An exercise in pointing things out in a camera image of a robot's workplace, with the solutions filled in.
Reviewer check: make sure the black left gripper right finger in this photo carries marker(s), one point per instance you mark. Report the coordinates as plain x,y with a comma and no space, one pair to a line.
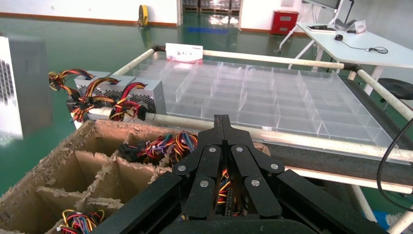
258,193

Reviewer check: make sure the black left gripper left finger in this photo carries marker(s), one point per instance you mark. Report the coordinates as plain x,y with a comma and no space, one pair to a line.
201,181

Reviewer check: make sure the clear acrylic divider tray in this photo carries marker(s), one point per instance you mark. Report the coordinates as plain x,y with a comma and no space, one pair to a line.
258,103

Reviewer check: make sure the torn cardboard divider box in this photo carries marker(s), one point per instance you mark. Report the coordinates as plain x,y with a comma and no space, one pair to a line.
96,174

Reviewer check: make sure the white red label sign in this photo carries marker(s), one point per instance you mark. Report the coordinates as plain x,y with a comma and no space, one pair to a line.
184,51

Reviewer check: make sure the red metal cabinet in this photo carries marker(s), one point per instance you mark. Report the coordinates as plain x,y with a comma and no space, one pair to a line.
284,22

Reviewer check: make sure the black round stool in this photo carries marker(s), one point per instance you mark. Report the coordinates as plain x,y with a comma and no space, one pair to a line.
397,88

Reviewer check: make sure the yellow floor blower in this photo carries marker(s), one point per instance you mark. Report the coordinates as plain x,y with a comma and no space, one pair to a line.
143,15

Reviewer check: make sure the black computer mouse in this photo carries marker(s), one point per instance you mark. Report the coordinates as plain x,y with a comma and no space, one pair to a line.
338,37

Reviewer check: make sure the flat black tablet device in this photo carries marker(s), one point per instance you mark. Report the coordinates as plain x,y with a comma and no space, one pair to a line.
321,28

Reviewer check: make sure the white desk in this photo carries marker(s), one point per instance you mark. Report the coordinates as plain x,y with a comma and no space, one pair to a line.
371,55

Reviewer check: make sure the small white red card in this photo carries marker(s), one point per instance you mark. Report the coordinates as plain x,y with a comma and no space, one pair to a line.
360,26

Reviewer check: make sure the monitor on stand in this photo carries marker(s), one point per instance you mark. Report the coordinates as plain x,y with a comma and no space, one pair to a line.
326,4

